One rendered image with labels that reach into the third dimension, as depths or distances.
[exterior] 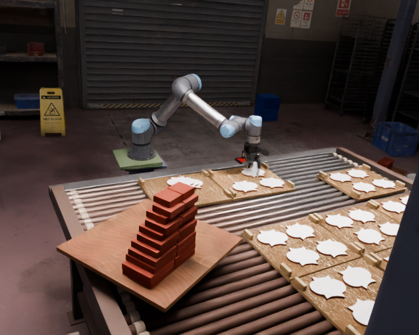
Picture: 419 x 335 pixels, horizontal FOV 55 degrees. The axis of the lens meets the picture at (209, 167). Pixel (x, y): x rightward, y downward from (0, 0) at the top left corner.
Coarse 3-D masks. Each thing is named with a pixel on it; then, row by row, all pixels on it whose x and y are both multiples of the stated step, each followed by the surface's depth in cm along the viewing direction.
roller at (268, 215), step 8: (328, 200) 228; (336, 200) 230; (344, 200) 233; (288, 208) 215; (296, 208) 216; (304, 208) 218; (248, 216) 204; (256, 216) 204; (264, 216) 206; (272, 216) 208; (216, 224) 194; (224, 224) 195; (232, 224) 197
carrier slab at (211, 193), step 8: (176, 176) 235; (184, 176) 236; (192, 176) 237; (200, 176) 238; (144, 184) 222; (152, 184) 223; (160, 184) 224; (208, 184) 229; (216, 184) 230; (144, 192) 216; (152, 192) 214; (200, 192) 219; (208, 192) 220; (216, 192) 221; (152, 200) 206; (200, 200) 211; (208, 200) 212; (216, 200) 212; (224, 200) 214
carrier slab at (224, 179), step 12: (240, 168) 254; (264, 168) 257; (216, 180) 235; (228, 180) 236; (240, 180) 238; (252, 180) 239; (240, 192) 224; (252, 192) 225; (264, 192) 226; (276, 192) 228
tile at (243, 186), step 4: (236, 184) 230; (240, 184) 230; (244, 184) 231; (248, 184) 231; (252, 184) 232; (256, 184) 232; (236, 188) 225; (240, 188) 226; (244, 188) 226; (248, 188) 227; (252, 188) 227; (256, 188) 229; (244, 192) 223
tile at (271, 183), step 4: (264, 180) 238; (268, 180) 239; (272, 180) 239; (276, 180) 240; (280, 180) 240; (260, 184) 234; (264, 184) 233; (268, 184) 234; (272, 184) 234; (276, 184) 235; (280, 184) 235; (272, 188) 231
